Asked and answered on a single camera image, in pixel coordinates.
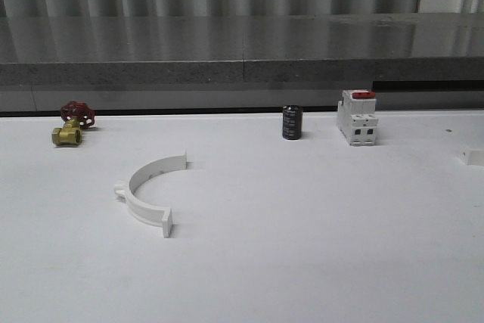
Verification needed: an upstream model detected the grey stone bench ledge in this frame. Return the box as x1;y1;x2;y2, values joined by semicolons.
1;14;483;115

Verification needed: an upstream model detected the black cylindrical capacitor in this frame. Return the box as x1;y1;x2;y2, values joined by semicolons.
282;105;303;140

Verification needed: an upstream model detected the white half-ring pipe clamp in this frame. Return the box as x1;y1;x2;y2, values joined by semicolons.
113;150;188;238
458;146;484;166

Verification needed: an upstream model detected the brass valve with red handwheel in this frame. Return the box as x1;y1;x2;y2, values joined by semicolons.
51;101;95;146

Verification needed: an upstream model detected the white circuit breaker red switch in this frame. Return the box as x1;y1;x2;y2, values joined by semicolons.
337;89;379;146

